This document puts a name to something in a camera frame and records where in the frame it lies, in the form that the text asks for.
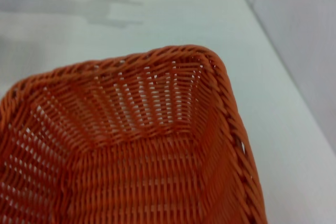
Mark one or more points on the orange woven rectangular basket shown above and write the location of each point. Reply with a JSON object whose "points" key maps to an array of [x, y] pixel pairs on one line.
{"points": [[147, 171]]}

